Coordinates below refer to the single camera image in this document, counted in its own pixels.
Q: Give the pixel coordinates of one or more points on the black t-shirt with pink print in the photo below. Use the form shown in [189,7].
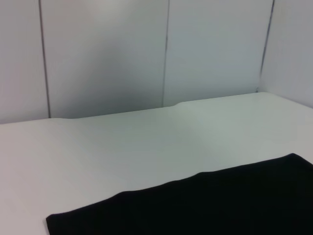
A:
[195,208]

